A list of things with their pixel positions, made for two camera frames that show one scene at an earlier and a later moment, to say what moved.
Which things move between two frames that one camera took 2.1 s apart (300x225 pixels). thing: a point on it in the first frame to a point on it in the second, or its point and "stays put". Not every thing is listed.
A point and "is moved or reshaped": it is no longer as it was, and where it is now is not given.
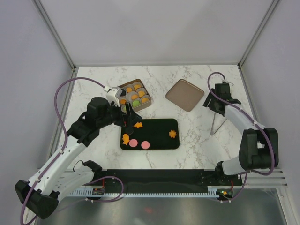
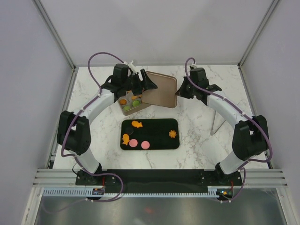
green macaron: (136, 103) is moved or reshaped
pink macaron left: (133, 143) stays put
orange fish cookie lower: (125, 138) stays put
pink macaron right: (145, 145) stays put
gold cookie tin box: (134, 93) stays put
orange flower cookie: (172, 133) stays put
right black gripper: (210, 105) to (182, 92)
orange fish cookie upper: (138, 124) stays put
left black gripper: (128, 119) to (146, 84)
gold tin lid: (184, 94) is moved or reshaped
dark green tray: (161, 134) stays put
